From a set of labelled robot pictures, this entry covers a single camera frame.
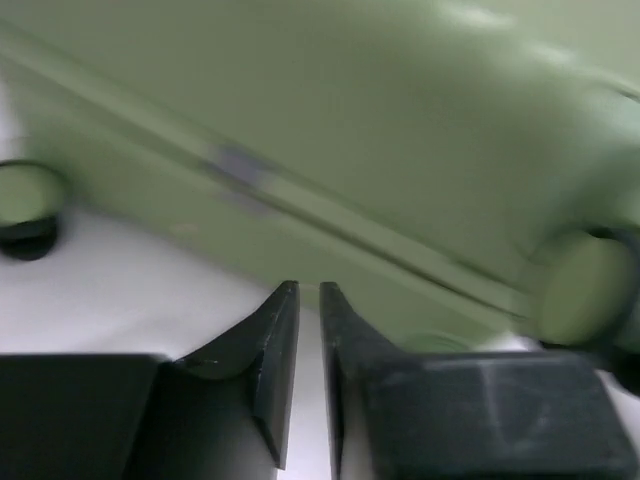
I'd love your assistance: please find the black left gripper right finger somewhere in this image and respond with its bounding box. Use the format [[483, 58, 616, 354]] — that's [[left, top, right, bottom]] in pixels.
[[320, 283, 639, 479]]

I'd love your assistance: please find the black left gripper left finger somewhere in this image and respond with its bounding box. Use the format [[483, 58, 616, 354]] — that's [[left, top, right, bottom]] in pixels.
[[1, 281, 299, 480]]

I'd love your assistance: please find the green hard-shell suitcase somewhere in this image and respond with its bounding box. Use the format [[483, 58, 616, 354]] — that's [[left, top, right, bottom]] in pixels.
[[0, 0, 640, 351]]

